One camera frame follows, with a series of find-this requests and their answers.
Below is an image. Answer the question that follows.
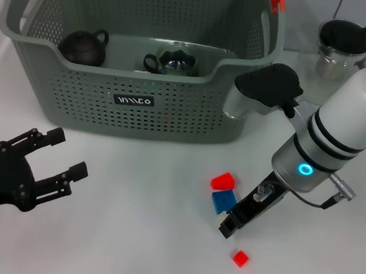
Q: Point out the glass pitcher with black handle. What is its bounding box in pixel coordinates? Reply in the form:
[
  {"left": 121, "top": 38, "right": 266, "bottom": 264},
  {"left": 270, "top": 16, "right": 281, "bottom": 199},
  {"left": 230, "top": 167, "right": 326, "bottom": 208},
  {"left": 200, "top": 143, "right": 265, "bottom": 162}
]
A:
[{"left": 292, "top": 15, "right": 366, "bottom": 110}]

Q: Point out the black round teapot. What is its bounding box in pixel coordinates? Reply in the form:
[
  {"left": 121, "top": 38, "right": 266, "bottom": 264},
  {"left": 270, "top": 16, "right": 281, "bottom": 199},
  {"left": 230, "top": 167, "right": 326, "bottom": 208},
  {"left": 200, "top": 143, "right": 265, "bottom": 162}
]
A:
[{"left": 57, "top": 25, "right": 111, "bottom": 69}]

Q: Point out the red slanted building block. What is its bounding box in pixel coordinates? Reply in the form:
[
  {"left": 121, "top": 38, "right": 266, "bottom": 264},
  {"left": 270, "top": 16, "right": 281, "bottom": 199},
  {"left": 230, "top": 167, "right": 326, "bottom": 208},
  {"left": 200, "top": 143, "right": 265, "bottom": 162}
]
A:
[{"left": 209, "top": 170, "right": 237, "bottom": 192}]

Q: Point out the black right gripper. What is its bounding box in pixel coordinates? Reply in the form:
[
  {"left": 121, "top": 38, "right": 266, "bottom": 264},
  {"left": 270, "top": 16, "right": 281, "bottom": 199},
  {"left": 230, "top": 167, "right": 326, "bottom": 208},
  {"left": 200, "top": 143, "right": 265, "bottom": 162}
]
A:
[{"left": 217, "top": 166, "right": 292, "bottom": 245}]

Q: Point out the right wrist camera housing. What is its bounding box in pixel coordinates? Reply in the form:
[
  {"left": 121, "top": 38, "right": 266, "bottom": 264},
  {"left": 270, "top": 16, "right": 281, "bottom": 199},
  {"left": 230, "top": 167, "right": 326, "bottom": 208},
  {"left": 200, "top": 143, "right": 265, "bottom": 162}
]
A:
[{"left": 222, "top": 59, "right": 308, "bottom": 126}]

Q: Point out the blue square building block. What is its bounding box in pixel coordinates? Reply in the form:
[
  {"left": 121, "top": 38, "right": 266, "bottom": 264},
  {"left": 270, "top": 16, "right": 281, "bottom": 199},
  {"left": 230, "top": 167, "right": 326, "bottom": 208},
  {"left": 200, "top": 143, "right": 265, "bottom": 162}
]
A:
[{"left": 209, "top": 188, "right": 239, "bottom": 217}]

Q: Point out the small red cube block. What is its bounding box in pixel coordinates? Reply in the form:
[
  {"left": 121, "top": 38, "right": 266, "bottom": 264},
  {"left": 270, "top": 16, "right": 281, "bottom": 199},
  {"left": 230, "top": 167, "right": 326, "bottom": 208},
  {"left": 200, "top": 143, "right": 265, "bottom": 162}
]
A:
[{"left": 230, "top": 248, "right": 252, "bottom": 268}]

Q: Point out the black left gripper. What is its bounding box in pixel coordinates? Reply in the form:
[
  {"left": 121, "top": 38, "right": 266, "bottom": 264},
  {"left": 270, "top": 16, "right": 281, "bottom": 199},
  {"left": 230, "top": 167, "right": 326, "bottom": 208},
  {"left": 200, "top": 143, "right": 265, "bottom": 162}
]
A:
[{"left": 0, "top": 121, "right": 93, "bottom": 228}]

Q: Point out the grey perforated storage basket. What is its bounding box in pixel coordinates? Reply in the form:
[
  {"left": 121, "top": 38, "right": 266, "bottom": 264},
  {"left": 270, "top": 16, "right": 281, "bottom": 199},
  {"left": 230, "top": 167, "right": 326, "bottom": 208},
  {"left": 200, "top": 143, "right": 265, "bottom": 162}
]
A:
[{"left": 0, "top": 0, "right": 290, "bottom": 153}]

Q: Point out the black pitcher lid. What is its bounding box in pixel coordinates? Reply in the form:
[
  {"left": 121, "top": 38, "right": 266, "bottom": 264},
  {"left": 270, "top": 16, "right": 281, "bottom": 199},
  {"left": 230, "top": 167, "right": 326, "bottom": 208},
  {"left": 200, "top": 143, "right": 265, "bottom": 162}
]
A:
[{"left": 317, "top": 17, "right": 366, "bottom": 55}]

